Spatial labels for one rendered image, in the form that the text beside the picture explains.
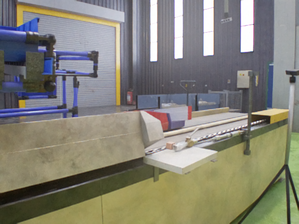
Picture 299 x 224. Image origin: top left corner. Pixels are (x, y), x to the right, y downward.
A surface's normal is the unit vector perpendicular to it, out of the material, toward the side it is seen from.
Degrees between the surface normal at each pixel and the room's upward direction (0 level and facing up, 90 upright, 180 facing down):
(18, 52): 101
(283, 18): 90
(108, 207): 90
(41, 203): 90
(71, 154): 80
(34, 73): 96
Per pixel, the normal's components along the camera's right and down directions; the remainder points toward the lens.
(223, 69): -0.74, 0.07
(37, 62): 0.68, 0.18
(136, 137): 0.67, -0.09
